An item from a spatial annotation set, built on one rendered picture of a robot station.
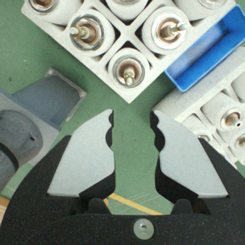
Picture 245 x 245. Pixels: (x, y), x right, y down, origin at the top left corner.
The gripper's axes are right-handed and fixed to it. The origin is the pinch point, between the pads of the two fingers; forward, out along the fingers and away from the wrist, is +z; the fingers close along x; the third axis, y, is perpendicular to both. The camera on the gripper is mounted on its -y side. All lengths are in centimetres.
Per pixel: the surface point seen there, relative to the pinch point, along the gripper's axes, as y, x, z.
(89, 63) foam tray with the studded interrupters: -0.3, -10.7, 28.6
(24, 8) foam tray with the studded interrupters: -15.0, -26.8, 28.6
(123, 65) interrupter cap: -0.8, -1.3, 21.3
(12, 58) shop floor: -2, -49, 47
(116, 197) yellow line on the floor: 96, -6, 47
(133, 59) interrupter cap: -2.2, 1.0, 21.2
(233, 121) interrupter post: 11.6, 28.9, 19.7
